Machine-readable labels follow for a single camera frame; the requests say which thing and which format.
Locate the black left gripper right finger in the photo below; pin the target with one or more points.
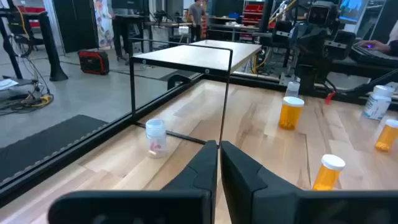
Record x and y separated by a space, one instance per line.
248 193

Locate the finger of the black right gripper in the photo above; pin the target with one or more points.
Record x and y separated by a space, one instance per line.
322 45
305 42

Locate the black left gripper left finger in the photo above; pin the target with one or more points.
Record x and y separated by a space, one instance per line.
192 186

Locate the clear plastic bottle white cap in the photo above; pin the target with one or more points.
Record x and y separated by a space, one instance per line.
292 89
155 138

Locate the white melatonin supplement bottle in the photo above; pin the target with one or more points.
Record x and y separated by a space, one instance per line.
377 104

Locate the large orange pill bottle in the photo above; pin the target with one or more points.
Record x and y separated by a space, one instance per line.
290 115

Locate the small orange pill bottle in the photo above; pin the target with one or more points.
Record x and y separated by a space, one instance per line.
329 174
386 137

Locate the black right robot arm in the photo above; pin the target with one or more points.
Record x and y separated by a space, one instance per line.
311 74

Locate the black keyboard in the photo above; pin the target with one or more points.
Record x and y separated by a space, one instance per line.
370 56

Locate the person's hand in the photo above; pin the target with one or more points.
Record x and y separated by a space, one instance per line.
373 45

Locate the blue lit monitor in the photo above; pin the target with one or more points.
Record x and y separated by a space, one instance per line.
351 11

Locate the yellow slanted pole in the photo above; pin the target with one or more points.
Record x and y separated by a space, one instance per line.
281 11

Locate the person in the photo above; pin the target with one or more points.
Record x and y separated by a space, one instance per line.
394 40
196 18

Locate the small red clamp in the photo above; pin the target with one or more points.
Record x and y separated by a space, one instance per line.
330 97

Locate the red storage bin rack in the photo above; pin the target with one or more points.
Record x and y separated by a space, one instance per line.
253 12

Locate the black hazard-striped floor mat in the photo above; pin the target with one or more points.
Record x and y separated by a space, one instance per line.
46 146

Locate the red black power station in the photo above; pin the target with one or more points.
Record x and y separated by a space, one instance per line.
93 62

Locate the floral patterned cloth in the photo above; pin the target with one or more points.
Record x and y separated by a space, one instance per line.
104 21

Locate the black standing desk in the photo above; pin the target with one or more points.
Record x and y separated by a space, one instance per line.
51 46

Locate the black tall cabinet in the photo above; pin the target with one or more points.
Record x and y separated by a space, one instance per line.
76 25

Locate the white paper sheet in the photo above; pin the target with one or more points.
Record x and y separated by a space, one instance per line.
6 83

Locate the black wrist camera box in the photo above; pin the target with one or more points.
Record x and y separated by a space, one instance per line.
321 14

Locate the wooden shelf black metal frame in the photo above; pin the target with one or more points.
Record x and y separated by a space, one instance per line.
199 56

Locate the black aluminium rig frame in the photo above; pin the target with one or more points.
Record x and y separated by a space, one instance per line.
62 160

